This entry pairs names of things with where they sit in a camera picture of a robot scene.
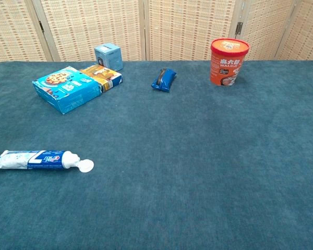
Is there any blue white toothpaste tube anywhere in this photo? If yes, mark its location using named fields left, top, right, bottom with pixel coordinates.
left=0, top=149, right=95, bottom=174

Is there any blue table cloth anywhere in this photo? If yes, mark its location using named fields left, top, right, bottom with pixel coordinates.
left=0, top=60, right=313, bottom=250

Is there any blue snack packet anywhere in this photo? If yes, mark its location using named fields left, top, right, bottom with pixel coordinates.
left=151, top=68, right=178, bottom=93

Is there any yellow orange snack box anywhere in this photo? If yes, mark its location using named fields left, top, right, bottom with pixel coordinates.
left=80, top=64, right=123, bottom=93

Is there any light blue cube box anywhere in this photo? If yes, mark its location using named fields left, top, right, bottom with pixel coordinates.
left=94, top=42, right=124, bottom=72

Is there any orange instant noodle cup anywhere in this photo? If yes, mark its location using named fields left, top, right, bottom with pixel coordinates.
left=210, top=37, right=250, bottom=87

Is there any blue cookie box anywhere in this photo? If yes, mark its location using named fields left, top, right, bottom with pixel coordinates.
left=32, top=66, right=103, bottom=115

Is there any woven folding screen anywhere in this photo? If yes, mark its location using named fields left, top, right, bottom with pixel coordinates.
left=0, top=0, right=313, bottom=66

